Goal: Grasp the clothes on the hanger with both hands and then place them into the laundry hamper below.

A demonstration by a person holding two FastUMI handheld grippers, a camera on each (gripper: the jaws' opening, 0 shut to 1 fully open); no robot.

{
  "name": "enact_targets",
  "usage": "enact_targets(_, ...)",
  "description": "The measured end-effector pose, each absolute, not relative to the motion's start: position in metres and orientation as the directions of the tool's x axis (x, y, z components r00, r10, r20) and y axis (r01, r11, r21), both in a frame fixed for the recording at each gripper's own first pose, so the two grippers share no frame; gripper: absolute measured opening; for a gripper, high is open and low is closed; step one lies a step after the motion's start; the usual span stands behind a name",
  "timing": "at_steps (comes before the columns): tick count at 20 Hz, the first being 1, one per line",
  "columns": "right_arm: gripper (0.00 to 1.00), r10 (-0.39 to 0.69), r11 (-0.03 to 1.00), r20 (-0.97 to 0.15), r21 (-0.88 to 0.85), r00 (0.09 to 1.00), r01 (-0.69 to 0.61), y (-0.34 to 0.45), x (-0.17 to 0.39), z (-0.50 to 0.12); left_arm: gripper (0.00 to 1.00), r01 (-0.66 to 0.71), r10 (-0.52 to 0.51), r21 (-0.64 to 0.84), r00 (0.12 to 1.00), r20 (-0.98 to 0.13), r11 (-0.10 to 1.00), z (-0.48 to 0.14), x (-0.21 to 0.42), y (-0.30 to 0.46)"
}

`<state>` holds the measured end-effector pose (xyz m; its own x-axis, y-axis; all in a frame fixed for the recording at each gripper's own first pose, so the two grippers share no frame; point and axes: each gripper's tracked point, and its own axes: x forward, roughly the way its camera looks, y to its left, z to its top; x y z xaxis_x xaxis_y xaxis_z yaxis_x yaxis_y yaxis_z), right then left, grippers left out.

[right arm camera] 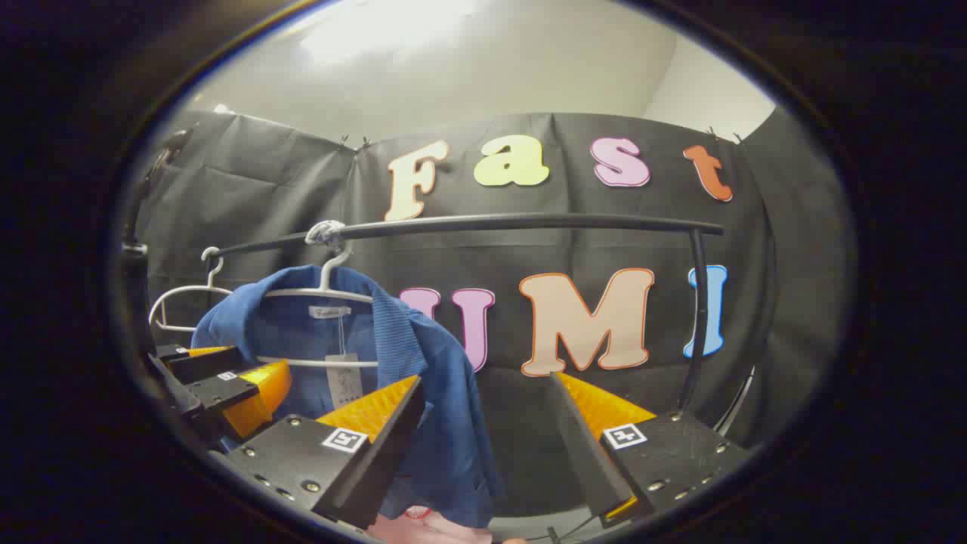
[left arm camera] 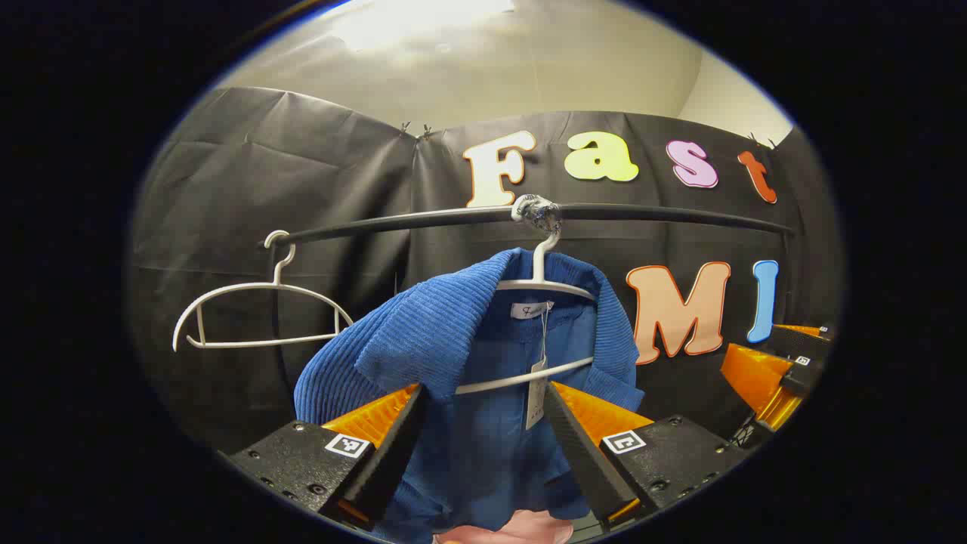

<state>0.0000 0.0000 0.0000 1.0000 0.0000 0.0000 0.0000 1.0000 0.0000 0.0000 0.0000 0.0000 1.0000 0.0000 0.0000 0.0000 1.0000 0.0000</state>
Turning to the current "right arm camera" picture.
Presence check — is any black clothes rack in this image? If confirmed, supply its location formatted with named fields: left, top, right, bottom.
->
left=215, top=213, right=726, bottom=413

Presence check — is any black backdrop cloth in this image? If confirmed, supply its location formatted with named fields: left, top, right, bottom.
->
left=136, top=110, right=851, bottom=522

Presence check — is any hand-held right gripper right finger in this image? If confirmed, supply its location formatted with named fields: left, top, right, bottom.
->
left=550, top=370, right=750, bottom=530

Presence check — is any white hanger with taped hook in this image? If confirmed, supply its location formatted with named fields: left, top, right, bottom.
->
left=257, top=221, right=380, bottom=369

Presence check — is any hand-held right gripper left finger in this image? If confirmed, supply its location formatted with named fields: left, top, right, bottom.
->
left=225, top=374, right=426, bottom=531

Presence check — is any plain white hanger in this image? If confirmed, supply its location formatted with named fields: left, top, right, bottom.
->
left=149, top=247, right=233, bottom=334

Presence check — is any blue shirt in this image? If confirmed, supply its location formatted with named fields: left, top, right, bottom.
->
left=190, top=264, right=505, bottom=530

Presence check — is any pink laundry hamper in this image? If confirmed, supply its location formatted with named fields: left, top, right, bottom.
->
left=366, top=505, right=530, bottom=544

